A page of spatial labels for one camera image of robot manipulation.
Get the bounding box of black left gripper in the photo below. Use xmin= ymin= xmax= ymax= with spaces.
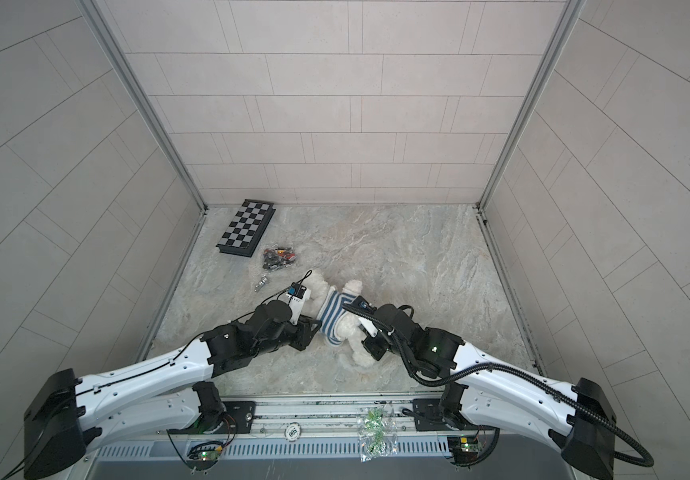
xmin=252 ymin=314 xmax=328 ymax=359

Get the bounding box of clear bag of green parts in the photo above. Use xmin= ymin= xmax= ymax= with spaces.
xmin=357 ymin=405 xmax=398 ymax=462

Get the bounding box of black corrugated cable hose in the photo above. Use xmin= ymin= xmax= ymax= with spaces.
xmin=342 ymin=302 xmax=656 ymax=469

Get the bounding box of folded black white chessboard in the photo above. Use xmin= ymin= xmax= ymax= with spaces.
xmin=216 ymin=199 xmax=275 ymax=257

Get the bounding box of white teddy bear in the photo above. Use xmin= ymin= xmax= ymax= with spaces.
xmin=302 ymin=270 xmax=376 ymax=369

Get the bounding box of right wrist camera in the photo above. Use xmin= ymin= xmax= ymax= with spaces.
xmin=352 ymin=296 xmax=379 ymax=337

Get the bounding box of clear bag of toy bricks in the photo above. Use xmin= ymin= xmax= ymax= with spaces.
xmin=262 ymin=246 xmax=297 ymax=271

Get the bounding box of small silver chess piece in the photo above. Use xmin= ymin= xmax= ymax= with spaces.
xmin=254 ymin=275 xmax=269 ymax=292

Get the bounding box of blue white striped shirt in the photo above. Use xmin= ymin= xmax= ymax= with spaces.
xmin=317 ymin=286 xmax=358 ymax=346

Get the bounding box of aluminium corner post left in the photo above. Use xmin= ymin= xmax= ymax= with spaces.
xmin=76 ymin=0 xmax=208 ymax=214

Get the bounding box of right green circuit board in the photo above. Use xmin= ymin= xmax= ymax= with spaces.
xmin=447 ymin=437 xmax=481 ymax=466

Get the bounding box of left green circuit board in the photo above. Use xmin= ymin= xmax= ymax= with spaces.
xmin=188 ymin=441 xmax=225 ymax=468

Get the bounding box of aluminium corner post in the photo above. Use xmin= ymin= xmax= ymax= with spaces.
xmin=76 ymin=0 xmax=208 ymax=214
xmin=478 ymin=0 xmax=585 ymax=214

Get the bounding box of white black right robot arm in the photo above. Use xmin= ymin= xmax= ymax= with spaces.
xmin=345 ymin=298 xmax=617 ymax=479

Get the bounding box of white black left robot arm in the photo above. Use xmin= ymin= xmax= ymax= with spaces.
xmin=20 ymin=300 xmax=322 ymax=479

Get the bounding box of aluminium corner post right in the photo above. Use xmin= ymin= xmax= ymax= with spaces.
xmin=478 ymin=0 xmax=585 ymax=214

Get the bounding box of green circuit board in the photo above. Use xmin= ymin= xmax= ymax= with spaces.
xmin=447 ymin=437 xmax=481 ymax=466
xmin=188 ymin=441 xmax=225 ymax=468

